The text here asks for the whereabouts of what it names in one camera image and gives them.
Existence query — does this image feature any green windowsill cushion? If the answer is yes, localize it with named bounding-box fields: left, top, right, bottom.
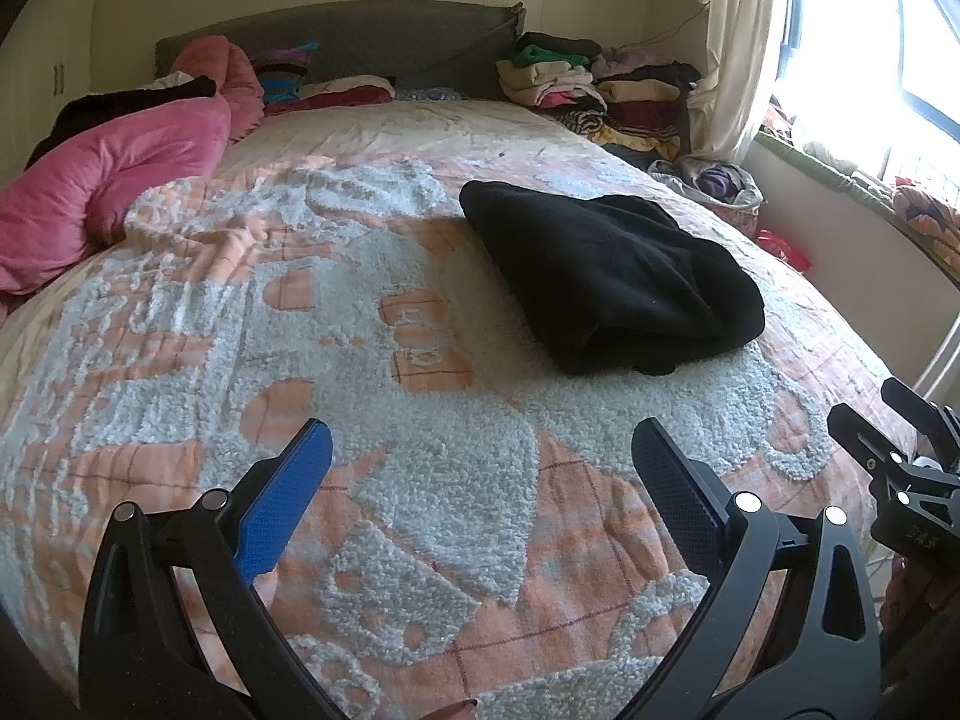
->
left=754, top=127, right=960, bottom=271

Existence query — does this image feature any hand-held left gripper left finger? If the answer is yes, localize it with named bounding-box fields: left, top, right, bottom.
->
left=79, top=418, right=335, bottom=720

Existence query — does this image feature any floral cushion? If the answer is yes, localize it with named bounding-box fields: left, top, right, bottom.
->
left=892, top=178, right=960, bottom=245

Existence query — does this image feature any window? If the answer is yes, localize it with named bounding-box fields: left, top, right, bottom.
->
left=772, top=0, right=960, bottom=188

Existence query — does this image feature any pink quilt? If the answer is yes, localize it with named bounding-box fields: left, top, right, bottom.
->
left=0, top=36, right=265, bottom=320

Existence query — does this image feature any pile of folded clothes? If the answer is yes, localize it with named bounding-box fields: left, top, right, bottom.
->
left=496, top=31, right=702, bottom=158

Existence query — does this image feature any red plastic bag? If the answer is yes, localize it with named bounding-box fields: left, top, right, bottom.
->
left=756, top=231, right=812, bottom=271

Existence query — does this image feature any black garment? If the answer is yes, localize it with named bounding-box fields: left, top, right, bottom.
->
left=26, top=75, right=217, bottom=170

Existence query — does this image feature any basket of clothes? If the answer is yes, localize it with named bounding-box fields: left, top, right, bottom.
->
left=649, top=157, right=764, bottom=207

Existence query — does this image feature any cream curtain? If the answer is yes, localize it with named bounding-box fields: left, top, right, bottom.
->
left=686, top=0, right=796, bottom=166

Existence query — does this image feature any grey cloth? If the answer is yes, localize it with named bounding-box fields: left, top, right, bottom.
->
left=802, top=139, right=863, bottom=175

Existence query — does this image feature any floral storage box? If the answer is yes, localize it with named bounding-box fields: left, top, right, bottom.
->
left=697, top=195, right=762, bottom=237

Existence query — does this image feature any red and white pillow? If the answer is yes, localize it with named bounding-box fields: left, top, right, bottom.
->
left=264, top=75, right=397, bottom=115

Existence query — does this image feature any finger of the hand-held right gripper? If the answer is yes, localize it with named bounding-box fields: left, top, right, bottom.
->
left=881, top=377, right=960, bottom=460
left=827, top=403, right=925, bottom=497

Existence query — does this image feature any peach patterned blanket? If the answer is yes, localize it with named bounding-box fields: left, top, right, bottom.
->
left=0, top=97, right=920, bottom=720

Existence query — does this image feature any person's patterned clothing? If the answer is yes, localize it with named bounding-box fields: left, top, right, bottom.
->
left=877, top=551, right=960, bottom=691

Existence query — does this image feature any grey-green headboard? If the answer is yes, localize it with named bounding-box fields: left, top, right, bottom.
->
left=154, top=2, right=526, bottom=100

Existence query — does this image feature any cream wardrobe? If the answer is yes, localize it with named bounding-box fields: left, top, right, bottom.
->
left=0, top=0, right=102, bottom=181

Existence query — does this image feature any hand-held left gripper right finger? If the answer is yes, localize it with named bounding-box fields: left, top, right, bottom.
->
left=626, top=418, right=882, bottom=720

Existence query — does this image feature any striped pillow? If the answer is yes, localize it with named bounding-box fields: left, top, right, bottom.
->
left=251, top=41, right=320, bottom=104

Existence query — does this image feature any black sweater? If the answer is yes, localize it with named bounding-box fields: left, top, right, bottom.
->
left=459, top=180, right=766, bottom=377

